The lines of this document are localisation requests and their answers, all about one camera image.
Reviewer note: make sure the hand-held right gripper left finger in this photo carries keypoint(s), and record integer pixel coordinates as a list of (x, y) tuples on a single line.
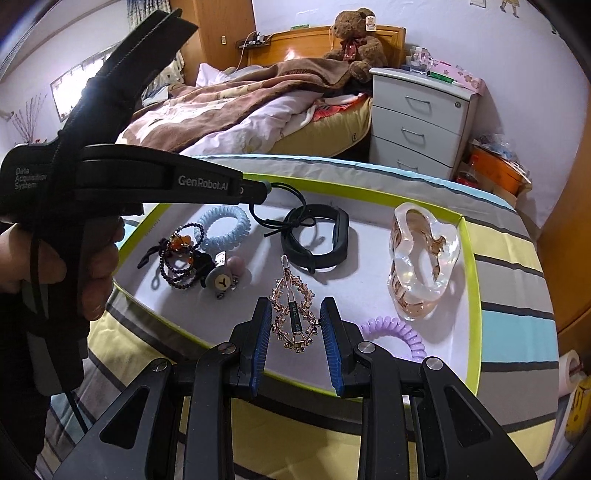
[(262, 350)]

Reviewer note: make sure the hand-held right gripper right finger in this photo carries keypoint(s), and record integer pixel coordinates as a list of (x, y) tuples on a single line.
[(331, 350)]

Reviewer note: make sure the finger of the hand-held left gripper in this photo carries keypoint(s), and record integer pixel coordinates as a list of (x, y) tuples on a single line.
[(184, 177), (134, 64)]

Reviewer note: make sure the gold floral hair clip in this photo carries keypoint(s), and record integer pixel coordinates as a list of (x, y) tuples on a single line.
[(295, 323)]

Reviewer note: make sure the green cardboard tray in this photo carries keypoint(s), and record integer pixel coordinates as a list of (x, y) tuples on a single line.
[(360, 286)]

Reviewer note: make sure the black wristband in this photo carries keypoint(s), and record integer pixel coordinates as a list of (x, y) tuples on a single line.
[(339, 240)]

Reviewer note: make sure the person's left hand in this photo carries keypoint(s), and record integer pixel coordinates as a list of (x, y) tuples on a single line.
[(101, 272)]

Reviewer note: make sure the patterned curtain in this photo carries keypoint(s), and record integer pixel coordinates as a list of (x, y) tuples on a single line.
[(171, 74)]

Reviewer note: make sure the tall wooden cabinet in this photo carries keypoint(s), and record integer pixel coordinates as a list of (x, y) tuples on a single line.
[(217, 37)]

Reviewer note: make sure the brown patterned blanket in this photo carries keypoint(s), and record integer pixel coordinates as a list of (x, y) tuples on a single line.
[(221, 97)]

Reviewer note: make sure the white duvet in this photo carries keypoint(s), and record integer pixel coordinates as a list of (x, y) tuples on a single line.
[(258, 122)]

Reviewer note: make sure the power strip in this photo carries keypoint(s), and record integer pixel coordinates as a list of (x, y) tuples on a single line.
[(253, 41)]

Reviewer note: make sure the clear hair claw clip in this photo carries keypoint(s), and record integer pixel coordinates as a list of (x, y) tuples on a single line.
[(422, 263)]

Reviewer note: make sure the olive green mattress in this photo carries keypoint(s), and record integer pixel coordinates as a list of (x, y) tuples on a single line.
[(332, 131)]

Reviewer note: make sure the wooden headboard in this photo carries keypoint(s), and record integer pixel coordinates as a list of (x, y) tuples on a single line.
[(295, 46)]

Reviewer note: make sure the brown teddy bear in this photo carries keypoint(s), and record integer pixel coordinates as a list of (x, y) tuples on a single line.
[(358, 44)]

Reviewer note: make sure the grey nightstand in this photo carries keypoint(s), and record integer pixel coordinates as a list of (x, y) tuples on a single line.
[(415, 120)]

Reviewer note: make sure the white paper towel roll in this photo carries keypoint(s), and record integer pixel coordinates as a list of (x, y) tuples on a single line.
[(570, 371)]

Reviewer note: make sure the orange box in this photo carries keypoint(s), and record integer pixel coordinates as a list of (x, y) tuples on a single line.
[(496, 170)]

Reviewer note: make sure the yellow container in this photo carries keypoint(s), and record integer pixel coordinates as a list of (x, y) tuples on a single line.
[(579, 410)]

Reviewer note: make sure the clear glass cup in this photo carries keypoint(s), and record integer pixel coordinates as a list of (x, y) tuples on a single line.
[(420, 60)]

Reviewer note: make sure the clear plastic bag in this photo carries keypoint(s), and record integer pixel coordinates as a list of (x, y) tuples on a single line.
[(496, 144)]

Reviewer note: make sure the pink flat box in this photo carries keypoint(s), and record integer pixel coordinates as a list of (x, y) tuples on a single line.
[(459, 76)]

